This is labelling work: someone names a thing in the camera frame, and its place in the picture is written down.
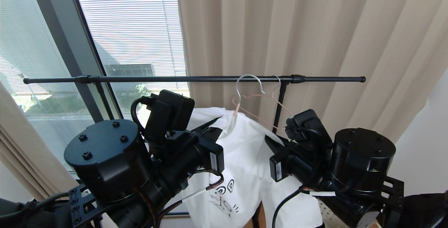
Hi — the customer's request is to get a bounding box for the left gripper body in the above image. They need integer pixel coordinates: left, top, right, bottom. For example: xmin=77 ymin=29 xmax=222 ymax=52
xmin=164 ymin=131 xmax=225 ymax=191

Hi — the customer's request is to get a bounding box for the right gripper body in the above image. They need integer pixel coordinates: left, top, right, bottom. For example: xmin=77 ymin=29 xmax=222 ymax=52
xmin=269 ymin=147 xmax=317 ymax=184

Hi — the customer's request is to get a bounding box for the white printed t-shirt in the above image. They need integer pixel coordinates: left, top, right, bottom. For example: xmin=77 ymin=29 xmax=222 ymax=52
xmin=167 ymin=107 xmax=324 ymax=228

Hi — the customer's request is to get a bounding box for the pink clothes hanger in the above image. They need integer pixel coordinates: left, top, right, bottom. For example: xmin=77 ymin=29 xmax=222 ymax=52
xmin=232 ymin=74 xmax=266 ymax=117
xmin=232 ymin=76 xmax=295 ymax=132

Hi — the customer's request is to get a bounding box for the black clothes rack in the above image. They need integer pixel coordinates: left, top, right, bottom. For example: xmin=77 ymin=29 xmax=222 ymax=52
xmin=23 ymin=75 xmax=366 ymax=134

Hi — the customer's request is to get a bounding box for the window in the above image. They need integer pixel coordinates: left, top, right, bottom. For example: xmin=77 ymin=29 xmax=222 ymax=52
xmin=0 ymin=0 xmax=191 ymax=172

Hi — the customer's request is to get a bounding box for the beige curtain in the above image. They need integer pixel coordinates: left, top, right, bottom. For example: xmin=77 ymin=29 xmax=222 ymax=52
xmin=175 ymin=0 xmax=448 ymax=144
xmin=0 ymin=80 xmax=78 ymax=201

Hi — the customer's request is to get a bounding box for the black cable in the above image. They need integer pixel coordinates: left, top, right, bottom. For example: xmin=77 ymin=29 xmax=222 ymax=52
xmin=272 ymin=187 xmax=302 ymax=228
xmin=130 ymin=96 xmax=155 ymax=132

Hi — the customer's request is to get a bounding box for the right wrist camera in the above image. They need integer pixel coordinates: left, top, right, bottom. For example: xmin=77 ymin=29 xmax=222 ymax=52
xmin=284 ymin=109 xmax=332 ymax=145

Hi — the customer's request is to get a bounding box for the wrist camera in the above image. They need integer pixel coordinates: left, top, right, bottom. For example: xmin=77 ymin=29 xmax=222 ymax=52
xmin=143 ymin=89 xmax=195 ymax=145
xmin=284 ymin=109 xmax=332 ymax=145

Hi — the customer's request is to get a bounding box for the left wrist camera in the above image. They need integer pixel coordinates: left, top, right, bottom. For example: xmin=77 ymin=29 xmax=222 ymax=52
xmin=143 ymin=89 xmax=195 ymax=145

